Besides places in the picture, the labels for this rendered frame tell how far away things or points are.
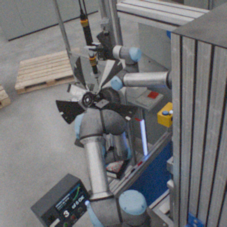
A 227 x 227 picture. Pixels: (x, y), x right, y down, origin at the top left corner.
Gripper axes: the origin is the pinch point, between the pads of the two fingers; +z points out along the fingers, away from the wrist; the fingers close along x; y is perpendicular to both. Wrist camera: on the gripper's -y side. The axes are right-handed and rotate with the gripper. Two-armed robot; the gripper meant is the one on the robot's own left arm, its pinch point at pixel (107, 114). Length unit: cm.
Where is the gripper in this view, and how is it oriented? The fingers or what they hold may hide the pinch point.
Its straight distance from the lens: 179.4
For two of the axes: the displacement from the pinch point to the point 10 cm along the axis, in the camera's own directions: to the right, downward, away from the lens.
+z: 0.8, -6.3, 7.7
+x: 2.6, 7.6, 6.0
